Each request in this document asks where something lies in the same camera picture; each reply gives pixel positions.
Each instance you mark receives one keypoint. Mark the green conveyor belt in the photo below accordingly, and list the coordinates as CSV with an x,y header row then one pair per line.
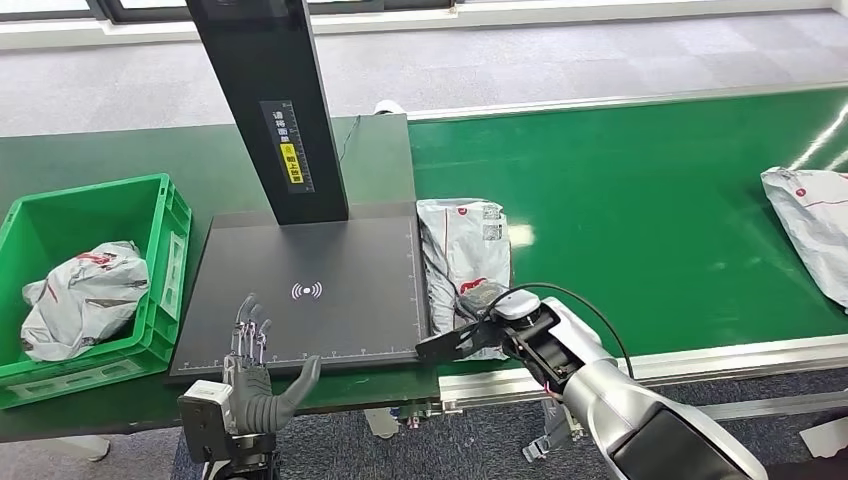
x,y
649,212

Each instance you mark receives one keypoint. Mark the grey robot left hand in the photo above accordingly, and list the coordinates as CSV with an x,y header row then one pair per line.
x,y
255,404

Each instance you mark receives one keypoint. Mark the white paper sheet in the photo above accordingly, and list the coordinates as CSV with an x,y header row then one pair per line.
x,y
827,438

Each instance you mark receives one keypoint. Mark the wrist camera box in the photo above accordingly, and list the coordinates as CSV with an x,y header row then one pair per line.
x,y
450,344
202,414

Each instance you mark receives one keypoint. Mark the green plastic crate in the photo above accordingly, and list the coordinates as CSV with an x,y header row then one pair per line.
x,y
162,278

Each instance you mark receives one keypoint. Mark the grey mailer bag red print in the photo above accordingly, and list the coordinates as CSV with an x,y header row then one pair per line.
x,y
464,245

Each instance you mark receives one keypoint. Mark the crumpled grey mailer bag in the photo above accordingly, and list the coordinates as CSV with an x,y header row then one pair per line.
x,y
83,305

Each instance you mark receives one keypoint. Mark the large mailer bag black print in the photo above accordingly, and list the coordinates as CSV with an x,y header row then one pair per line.
x,y
818,225

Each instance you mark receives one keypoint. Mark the black scanner base plate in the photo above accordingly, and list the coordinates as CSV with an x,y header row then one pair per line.
x,y
298,331

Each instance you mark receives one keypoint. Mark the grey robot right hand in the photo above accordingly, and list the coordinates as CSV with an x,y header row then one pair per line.
x,y
517,305

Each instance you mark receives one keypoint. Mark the black scanner column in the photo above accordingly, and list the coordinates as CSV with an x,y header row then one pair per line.
x,y
265,60

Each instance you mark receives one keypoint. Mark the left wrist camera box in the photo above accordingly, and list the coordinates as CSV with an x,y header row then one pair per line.
x,y
202,414

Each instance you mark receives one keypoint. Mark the white round object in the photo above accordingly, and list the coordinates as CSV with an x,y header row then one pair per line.
x,y
387,107

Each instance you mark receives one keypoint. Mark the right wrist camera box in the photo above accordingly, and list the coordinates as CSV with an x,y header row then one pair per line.
x,y
450,344

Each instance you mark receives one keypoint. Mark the aluminium conveyor frame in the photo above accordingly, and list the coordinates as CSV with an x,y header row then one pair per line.
x,y
729,354

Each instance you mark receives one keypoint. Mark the ruler label with yellow tag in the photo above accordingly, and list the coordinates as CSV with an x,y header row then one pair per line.
x,y
287,146

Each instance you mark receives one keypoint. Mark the dark window frame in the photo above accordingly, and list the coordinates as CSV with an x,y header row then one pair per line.
x,y
132,8

